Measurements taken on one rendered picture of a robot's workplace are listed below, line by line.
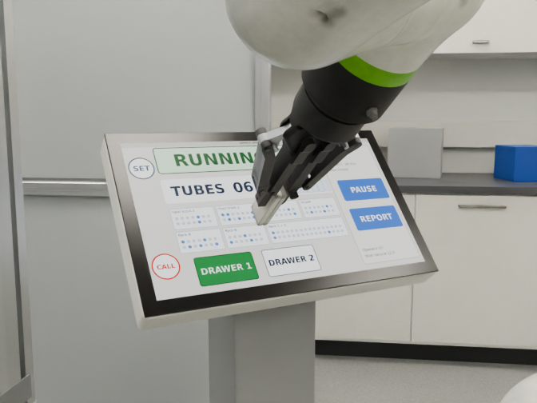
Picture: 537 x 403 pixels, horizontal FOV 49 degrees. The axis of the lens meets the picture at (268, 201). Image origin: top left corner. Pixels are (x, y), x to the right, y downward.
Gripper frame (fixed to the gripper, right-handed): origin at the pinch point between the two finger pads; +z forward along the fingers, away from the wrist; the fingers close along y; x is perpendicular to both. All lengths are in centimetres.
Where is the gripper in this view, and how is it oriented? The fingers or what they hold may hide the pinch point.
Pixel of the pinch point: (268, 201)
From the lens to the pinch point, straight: 74.5
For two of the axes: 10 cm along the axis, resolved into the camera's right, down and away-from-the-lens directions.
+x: 3.0, 8.4, -4.5
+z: -3.6, 5.3, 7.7
